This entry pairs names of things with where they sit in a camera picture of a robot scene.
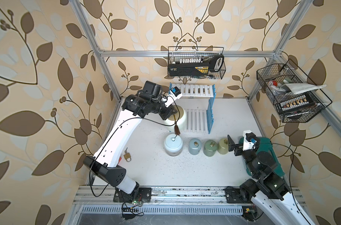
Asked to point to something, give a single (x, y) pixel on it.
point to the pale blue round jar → (173, 145)
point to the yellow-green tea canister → (223, 146)
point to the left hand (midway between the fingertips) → (175, 108)
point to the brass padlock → (127, 156)
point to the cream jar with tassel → (178, 121)
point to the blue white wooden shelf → (198, 120)
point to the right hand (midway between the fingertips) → (238, 134)
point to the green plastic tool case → (265, 145)
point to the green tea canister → (210, 147)
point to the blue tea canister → (195, 146)
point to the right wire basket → (271, 77)
